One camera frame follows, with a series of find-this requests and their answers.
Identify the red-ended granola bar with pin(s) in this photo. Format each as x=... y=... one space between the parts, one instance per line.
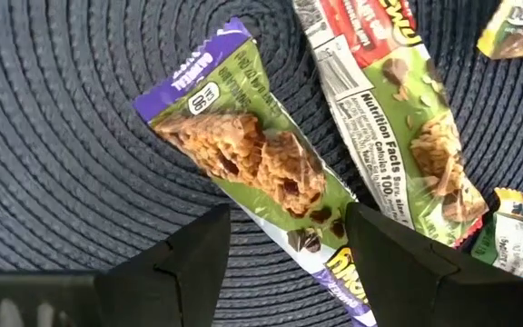
x=379 y=113

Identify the yellow-ended granola bar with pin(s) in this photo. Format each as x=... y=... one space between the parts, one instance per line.
x=511 y=240
x=520 y=32

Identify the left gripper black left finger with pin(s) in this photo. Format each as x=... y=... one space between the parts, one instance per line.
x=189 y=281

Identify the purple-ended granola bar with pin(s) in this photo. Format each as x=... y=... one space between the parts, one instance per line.
x=243 y=150

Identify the round dark woven placemat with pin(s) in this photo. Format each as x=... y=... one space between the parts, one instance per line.
x=62 y=136

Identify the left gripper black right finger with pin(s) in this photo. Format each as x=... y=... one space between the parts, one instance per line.
x=407 y=281

